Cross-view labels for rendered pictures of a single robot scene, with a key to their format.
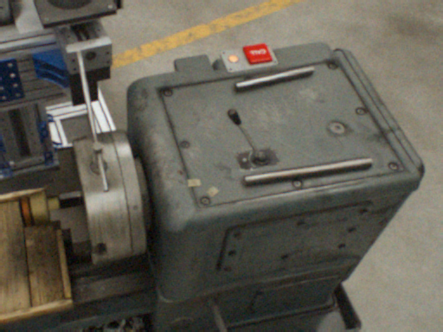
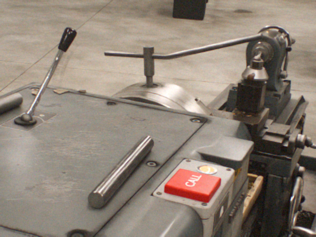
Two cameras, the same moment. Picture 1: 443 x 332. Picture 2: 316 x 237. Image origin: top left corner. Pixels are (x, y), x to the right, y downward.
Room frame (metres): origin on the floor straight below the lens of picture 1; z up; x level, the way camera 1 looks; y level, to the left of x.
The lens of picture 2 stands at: (1.47, -0.86, 1.61)
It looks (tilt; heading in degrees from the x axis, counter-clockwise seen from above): 20 degrees down; 126
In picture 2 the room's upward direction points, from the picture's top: 4 degrees clockwise
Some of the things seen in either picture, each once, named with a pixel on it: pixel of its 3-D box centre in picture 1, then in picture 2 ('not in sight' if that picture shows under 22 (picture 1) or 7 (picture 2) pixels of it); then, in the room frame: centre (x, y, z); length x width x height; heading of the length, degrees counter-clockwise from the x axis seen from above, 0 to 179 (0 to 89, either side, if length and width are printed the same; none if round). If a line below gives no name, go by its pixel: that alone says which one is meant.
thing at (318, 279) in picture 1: (221, 271); not in sight; (0.88, -0.25, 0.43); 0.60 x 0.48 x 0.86; 106
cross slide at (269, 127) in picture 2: not in sight; (228, 127); (0.59, 0.74, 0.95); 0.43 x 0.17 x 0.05; 16
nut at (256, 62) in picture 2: not in sight; (256, 61); (0.65, 0.75, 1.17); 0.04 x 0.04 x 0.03
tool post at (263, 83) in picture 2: not in sight; (250, 93); (0.64, 0.75, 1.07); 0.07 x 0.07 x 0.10; 16
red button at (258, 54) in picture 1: (257, 54); (192, 187); (1.09, -0.24, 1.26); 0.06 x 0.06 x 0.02; 16
